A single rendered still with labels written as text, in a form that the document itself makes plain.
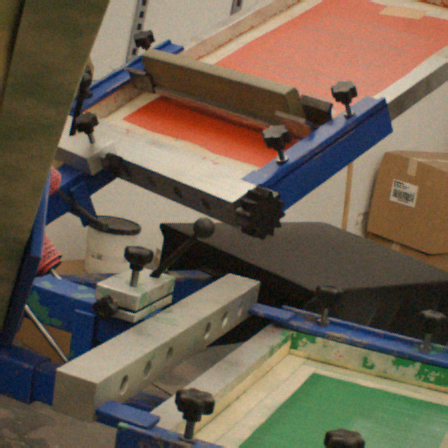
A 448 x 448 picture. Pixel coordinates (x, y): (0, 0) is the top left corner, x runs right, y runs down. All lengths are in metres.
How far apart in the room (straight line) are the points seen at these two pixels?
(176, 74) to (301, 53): 0.28
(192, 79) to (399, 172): 3.39
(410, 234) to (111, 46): 1.79
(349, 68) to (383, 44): 0.11
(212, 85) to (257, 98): 0.12
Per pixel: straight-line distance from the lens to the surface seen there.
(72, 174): 1.95
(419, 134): 5.81
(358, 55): 2.27
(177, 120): 2.19
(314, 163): 1.89
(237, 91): 2.05
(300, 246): 2.43
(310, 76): 2.23
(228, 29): 2.45
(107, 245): 4.31
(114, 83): 2.31
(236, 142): 2.06
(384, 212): 5.53
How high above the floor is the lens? 1.47
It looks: 12 degrees down
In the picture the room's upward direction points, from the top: 11 degrees clockwise
